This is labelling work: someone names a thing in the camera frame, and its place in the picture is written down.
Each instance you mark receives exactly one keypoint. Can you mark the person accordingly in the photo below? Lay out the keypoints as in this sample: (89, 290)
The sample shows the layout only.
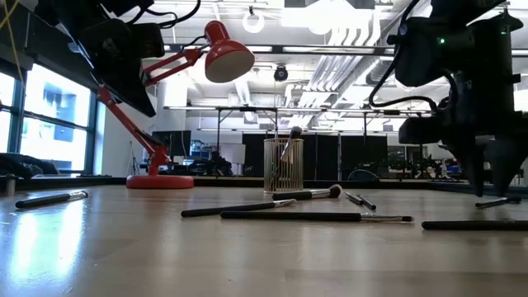
(218, 163)

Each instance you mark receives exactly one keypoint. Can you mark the black overhead camera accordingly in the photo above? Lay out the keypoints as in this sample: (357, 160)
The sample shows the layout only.
(281, 73)

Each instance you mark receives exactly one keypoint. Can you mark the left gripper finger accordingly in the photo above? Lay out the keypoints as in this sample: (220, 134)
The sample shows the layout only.
(128, 95)

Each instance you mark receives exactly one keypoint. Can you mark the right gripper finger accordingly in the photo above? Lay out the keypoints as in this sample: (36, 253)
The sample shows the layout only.
(474, 165)
(505, 165)

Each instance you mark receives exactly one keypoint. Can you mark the black bag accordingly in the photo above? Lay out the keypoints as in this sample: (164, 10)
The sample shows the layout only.
(24, 165)

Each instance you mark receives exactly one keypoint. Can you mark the red desk lamp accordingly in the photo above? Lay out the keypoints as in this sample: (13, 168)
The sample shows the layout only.
(158, 181)

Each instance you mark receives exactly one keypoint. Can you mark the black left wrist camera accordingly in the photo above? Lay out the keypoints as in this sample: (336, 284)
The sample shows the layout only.
(148, 41)

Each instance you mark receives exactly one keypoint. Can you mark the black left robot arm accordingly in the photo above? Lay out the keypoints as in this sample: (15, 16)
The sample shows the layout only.
(82, 10)

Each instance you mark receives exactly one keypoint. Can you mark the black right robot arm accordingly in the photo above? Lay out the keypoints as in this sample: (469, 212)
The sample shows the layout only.
(433, 53)

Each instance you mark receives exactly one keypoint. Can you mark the black round-head makeup brush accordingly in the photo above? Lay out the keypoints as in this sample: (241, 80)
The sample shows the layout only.
(295, 132)

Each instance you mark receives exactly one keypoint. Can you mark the white board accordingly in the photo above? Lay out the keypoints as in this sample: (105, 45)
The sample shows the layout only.
(234, 153)

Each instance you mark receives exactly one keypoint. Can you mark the large powder makeup brush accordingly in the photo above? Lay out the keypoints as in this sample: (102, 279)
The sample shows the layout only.
(305, 194)

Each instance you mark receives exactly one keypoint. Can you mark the large window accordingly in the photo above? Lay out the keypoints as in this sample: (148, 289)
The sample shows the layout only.
(53, 119)

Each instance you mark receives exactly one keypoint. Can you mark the black aluminium table frame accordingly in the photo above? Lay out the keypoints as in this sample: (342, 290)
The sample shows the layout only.
(231, 181)

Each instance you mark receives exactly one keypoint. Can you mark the black chair back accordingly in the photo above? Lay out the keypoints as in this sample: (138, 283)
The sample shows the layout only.
(363, 175)

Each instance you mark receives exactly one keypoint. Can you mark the grey post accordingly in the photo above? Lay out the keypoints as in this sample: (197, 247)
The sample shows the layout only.
(10, 185)

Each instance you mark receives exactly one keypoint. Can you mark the thin black makeup brush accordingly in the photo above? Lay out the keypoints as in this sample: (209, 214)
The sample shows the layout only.
(45, 200)
(495, 202)
(474, 225)
(231, 208)
(367, 203)
(354, 199)
(288, 216)

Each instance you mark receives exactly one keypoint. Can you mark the black computer monitor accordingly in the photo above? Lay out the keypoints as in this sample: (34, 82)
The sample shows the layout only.
(173, 142)

